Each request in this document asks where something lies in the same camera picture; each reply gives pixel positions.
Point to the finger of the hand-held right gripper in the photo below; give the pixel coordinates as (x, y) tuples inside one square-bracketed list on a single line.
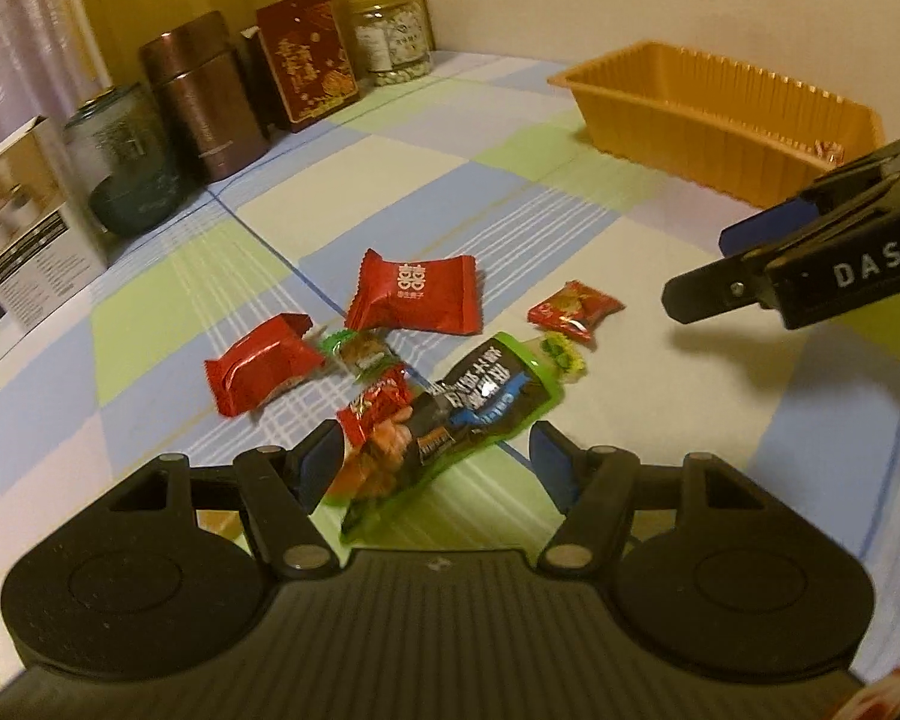
[(712, 289), (765, 229)]

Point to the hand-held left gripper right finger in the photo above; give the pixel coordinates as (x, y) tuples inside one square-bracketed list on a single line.
[(549, 469)]

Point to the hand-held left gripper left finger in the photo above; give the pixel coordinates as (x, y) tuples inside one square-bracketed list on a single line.
[(321, 465)]

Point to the small red pictured snack packet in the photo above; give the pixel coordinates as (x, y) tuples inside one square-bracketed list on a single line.
[(371, 409)]

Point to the green and black snack pouch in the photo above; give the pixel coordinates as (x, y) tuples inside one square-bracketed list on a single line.
[(480, 397)]

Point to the orange plastic tray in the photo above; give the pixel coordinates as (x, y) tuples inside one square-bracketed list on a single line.
[(682, 112)]

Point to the red packet with white symbol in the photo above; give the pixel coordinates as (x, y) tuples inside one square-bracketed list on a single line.
[(412, 289)]

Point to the yellow-green wrapped candy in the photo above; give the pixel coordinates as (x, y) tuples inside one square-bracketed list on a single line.
[(566, 356)]

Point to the plain red snack packet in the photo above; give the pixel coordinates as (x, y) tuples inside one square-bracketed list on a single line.
[(259, 367)]

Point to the small green wrapped candy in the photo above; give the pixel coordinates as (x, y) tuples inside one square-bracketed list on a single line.
[(364, 354)]

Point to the small red and yellow packet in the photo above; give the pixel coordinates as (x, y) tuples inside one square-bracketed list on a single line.
[(570, 309)]

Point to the checkered tablecloth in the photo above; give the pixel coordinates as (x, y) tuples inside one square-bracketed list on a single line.
[(435, 165)]

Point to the green glass jar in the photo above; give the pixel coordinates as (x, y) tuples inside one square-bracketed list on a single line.
[(127, 165)]

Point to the white printed carton box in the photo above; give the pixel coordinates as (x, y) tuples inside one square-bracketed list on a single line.
[(30, 240)]

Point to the brown metal canister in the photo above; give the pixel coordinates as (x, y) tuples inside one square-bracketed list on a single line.
[(202, 105)]

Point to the red and gold gift box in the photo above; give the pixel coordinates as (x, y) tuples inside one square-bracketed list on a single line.
[(307, 60)]

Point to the clear plastic jar of nuts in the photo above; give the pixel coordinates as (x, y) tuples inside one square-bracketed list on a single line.
[(390, 37)]

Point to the red white printed clothing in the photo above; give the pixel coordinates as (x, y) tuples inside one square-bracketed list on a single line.
[(892, 697)]

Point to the sheer lilac curtain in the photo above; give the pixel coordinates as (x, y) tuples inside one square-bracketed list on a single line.
[(22, 30)]

